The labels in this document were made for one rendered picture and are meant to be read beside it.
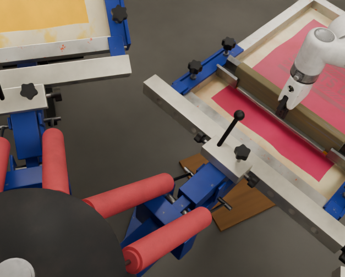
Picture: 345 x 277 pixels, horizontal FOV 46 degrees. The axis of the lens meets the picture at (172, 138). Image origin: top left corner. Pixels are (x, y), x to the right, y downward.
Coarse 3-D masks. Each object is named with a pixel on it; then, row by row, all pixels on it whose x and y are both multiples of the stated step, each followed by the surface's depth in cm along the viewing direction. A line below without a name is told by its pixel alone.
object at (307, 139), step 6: (240, 90) 127; (246, 90) 127; (246, 96) 126; (252, 96) 125; (258, 102) 124; (264, 108) 123; (270, 108) 123; (270, 114) 123; (282, 120) 121; (288, 126) 120; (294, 126) 120; (294, 132) 120; (300, 132) 119; (306, 138) 118; (312, 144) 117; (318, 144) 117; (318, 150) 117; (324, 150) 117
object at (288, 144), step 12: (312, 96) 133; (312, 108) 130; (324, 108) 131; (336, 120) 128; (276, 132) 123; (288, 132) 124; (276, 144) 121; (288, 144) 121; (300, 144) 122; (288, 156) 119; (300, 156) 119; (312, 156) 120; (324, 156) 120; (312, 168) 117; (324, 168) 118
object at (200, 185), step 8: (208, 168) 104; (216, 168) 104; (192, 176) 102; (200, 176) 102; (208, 176) 102; (216, 176) 103; (224, 176) 103; (184, 184) 101; (192, 184) 101; (200, 184) 101; (208, 184) 101; (216, 184) 101; (184, 192) 99; (192, 192) 99; (200, 192) 100; (208, 192) 100; (192, 200) 98; (200, 200) 99; (192, 208) 101
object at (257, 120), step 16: (304, 32) 151; (288, 48) 146; (256, 64) 139; (272, 64) 140; (272, 80) 136; (224, 96) 130; (240, 96) 130; (256, 112) 127; (256, 128) 124; (272, 128) 124
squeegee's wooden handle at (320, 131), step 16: (240, 64) 124; (240, 80) 126; (256, 80) 121; (256, 96) 125; (272, 96) 120; (288, 112) 119; (304, 112) 115; (304, 128) 118; (320, 128) 113; (320, 144) 117; (336, 144) 113
